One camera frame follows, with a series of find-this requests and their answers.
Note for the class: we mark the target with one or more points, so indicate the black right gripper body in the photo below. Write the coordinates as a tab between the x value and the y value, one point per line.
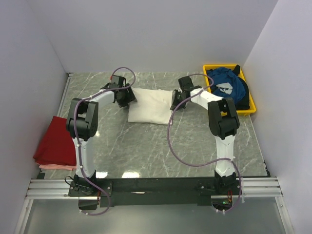
179	102

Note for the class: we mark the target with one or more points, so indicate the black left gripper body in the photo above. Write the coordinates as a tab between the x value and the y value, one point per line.
127	96

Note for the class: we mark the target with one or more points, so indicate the white t-shirt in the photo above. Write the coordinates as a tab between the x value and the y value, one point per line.
151	106

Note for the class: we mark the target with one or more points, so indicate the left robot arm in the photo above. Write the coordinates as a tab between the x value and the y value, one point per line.
82	124

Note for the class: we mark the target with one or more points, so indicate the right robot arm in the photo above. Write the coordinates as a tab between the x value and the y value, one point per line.
223	124

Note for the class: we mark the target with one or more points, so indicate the blue t-shirt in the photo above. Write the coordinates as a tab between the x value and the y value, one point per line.
226	84

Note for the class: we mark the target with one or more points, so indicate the red folded t-shirt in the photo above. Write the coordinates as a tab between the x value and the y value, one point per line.
56	146

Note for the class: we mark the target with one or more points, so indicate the black base beam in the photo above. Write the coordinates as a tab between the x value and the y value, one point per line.
154	191

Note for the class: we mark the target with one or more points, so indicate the pink folded t-shirt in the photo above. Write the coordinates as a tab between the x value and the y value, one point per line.
57	167

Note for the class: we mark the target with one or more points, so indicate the aluminium frame rail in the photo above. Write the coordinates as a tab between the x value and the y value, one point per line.
249	187

